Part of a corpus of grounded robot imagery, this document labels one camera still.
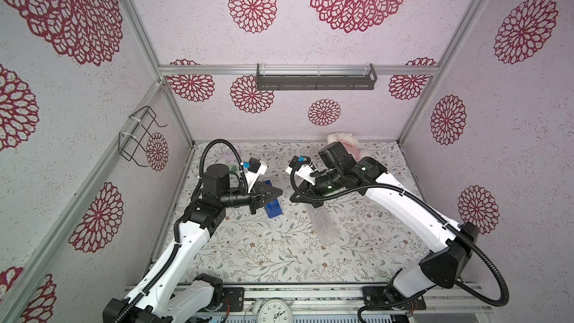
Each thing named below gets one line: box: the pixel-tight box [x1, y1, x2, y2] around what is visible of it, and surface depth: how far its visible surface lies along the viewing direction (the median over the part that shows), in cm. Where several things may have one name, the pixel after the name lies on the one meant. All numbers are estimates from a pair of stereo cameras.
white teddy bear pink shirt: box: [327, 131, 362, 163], surface depth 111 cm
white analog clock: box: [257, 298, 294, 323], surface depth 69 cm
